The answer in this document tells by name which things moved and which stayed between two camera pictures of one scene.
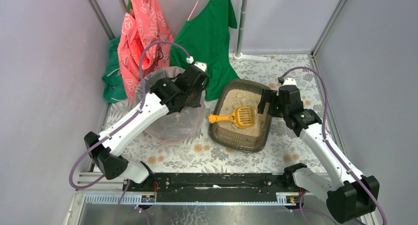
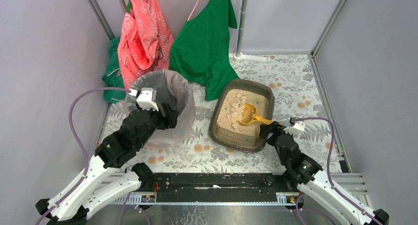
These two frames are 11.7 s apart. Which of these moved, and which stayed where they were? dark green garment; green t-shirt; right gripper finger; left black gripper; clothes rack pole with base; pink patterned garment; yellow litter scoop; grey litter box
Moved: right gripper finger; left black gripper; yellow litter scoop
Stayed: pink patterned garment; dark green garment; green t-shirt; clothes rack pole with base; grey litter box
